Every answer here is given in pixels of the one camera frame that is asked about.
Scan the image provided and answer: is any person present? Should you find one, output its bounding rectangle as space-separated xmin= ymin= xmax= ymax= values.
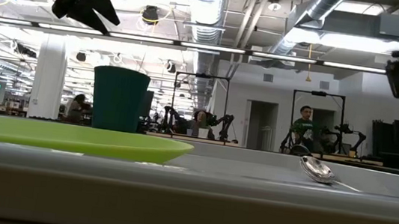
xmin=64 ymin=91 xmax=94 ymax=127
xmin=191 ymin=109 xmax=218 ymax=141
xmin=287 ymin=104 xmax=322 ymax=153

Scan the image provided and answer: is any lime green plate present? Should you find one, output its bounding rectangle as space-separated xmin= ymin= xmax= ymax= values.
xmin=0 ymin=116 xmax=196 ymax=169

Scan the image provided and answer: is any white pillar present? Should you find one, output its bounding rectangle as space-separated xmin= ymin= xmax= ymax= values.
xmin=26 ymin=32 xmax=72 ymax=122

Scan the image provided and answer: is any silver ventilation duct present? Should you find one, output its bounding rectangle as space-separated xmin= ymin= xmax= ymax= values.
xmin=174 ymin=0 xmax=233 ymax=112
xmin=261 ymin=0 xmax=353 ymax=75

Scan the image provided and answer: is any dark green ribbed cup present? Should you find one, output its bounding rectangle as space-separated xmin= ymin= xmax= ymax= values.
xmin=87 ymin=63 xmax=153 ymax=135

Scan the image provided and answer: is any spoon with red-orange handle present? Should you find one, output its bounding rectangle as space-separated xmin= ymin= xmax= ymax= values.
xmin=296 ymin=154 xmax=365 ymax=194

